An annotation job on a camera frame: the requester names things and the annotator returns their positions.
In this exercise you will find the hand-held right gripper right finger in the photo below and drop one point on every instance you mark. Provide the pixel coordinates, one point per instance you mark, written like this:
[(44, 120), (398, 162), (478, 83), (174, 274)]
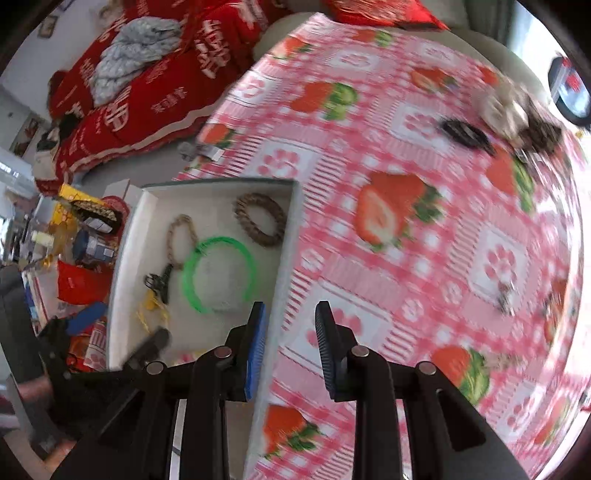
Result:
[(323, 353)]

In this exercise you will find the grey crumpled cloth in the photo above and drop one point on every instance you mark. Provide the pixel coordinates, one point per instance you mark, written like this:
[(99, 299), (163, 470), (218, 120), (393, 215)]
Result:
[(129, 55)]

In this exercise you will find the white rectangular tray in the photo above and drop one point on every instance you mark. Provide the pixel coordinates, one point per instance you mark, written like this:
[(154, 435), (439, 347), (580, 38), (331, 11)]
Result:
[(217, 203)]

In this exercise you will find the pink strawberry tablecloth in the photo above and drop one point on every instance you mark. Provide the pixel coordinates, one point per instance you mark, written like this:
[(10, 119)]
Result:
[(415, 258)]

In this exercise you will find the silver hair clip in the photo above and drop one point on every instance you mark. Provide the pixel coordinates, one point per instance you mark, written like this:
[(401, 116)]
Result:
[(505, 295)]

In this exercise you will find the red plastic bag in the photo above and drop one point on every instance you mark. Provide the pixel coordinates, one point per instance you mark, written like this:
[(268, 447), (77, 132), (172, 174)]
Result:
[(83, 281)]

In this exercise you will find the green plastic bangle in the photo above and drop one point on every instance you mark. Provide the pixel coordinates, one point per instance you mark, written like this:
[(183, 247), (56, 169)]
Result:
[(191, 277)]

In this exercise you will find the red embroidered cushion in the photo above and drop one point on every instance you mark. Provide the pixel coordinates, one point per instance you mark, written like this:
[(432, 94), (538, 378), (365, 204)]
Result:
[(383, 11)]

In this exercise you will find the red round mat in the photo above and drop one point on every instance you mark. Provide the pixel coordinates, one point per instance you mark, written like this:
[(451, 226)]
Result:
[(117, 210)]

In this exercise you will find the black claw hair clip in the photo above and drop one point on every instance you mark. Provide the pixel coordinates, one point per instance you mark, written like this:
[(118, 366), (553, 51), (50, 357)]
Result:
[(157, 280)]

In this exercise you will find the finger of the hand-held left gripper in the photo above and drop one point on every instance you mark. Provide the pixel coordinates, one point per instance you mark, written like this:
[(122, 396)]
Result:
[(147, 346)]

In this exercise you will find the leopard print scrunchie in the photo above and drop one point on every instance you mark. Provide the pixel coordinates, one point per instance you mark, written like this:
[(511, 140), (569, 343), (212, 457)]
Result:
[(540, 131)]

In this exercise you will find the red printed sofa cover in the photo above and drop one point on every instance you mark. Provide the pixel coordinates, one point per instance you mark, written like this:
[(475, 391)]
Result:
[(152, 92)]

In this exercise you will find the white dotted scrunchie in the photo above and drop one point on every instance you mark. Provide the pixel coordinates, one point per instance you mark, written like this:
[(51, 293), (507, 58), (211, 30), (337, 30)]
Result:
[(501, 110)]

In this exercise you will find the yellow box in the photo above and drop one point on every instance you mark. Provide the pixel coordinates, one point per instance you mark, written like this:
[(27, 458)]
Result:
[(74, 198)]

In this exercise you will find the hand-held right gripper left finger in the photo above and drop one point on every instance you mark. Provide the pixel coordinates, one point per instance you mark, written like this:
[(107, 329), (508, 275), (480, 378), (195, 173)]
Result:
[(256, 353)]

